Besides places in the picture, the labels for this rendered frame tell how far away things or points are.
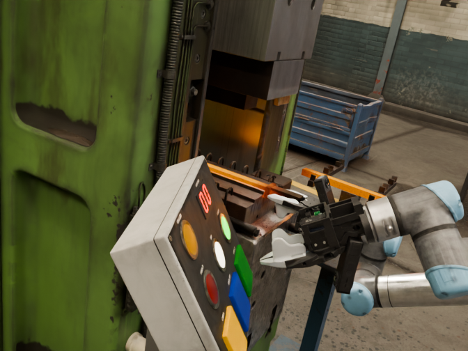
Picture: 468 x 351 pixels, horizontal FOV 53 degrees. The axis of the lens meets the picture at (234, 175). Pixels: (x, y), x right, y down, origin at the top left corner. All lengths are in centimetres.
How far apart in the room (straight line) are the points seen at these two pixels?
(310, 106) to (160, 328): 452
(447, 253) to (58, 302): 104
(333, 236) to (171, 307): 33
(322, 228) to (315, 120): 424
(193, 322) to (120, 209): 47
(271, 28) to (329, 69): 860
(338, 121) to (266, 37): 393
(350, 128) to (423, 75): 418
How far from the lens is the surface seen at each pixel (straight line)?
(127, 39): 98
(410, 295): 115
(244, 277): 88
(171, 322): 66
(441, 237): 84
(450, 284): 83
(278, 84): 119
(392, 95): 914
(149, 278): 63
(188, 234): 66
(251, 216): 130
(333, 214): 86
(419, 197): 86
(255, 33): 111
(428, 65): 894
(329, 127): 501
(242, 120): 160
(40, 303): 152
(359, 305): 116
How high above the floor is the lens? 149
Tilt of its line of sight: 20 degrees down
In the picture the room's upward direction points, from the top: 10 degrees clockwise
